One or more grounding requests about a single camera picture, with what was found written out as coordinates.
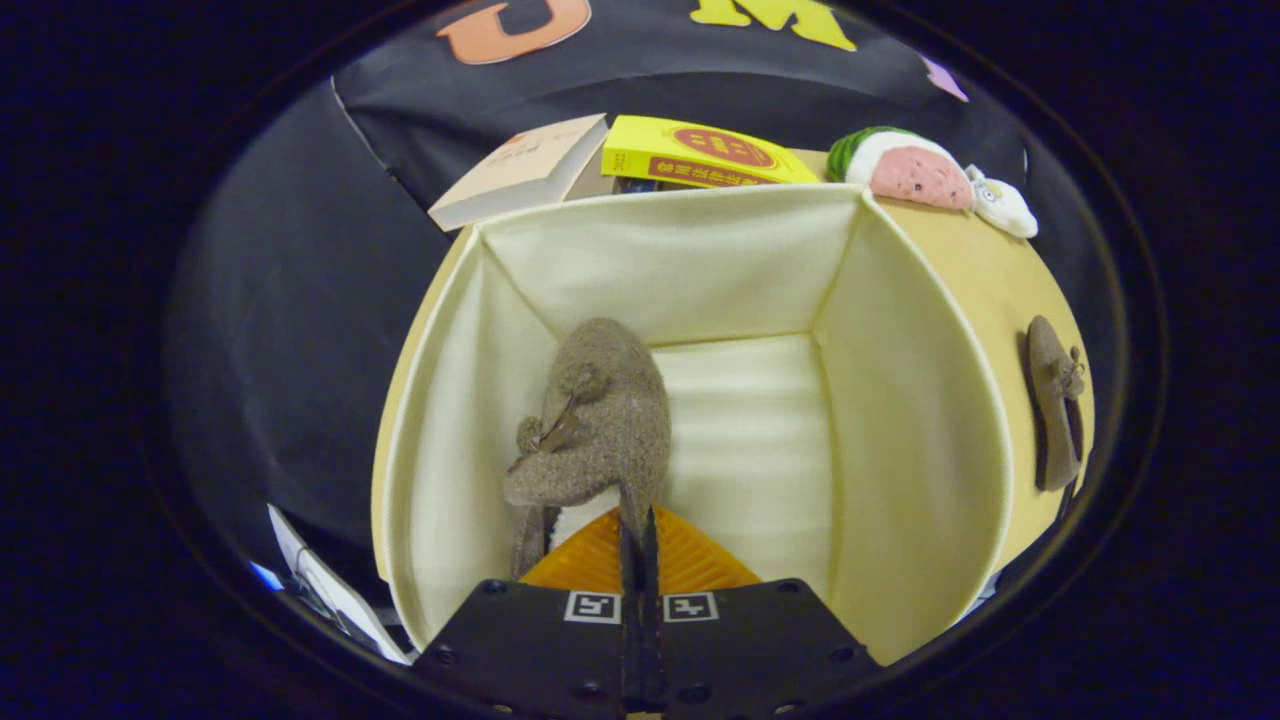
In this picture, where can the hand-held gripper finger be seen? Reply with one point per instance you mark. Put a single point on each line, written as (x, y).
(630, 640)
(650, 640)

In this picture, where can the brown felt shoe with bow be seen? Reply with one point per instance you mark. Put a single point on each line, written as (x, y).
(610, 400)
(1050, 400)

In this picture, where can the cream fabric storage box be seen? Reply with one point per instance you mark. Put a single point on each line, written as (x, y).
(740, 400)

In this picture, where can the white flat device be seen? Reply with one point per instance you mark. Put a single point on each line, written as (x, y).
(335, 595)

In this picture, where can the blue printed card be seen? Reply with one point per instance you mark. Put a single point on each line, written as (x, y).
(268, 577)

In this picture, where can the blue book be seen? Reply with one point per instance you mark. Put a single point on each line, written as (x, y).
(640, 185)

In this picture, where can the beige paperback book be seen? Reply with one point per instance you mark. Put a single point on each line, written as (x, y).
(520, 165)

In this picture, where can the yellow book with red label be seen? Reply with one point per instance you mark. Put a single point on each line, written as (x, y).
(700, 150)

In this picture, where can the watermelon slice plush toy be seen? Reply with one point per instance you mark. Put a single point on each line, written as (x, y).
(915, 175)

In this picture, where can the white plush toy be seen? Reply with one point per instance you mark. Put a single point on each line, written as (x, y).
(1005, 205)

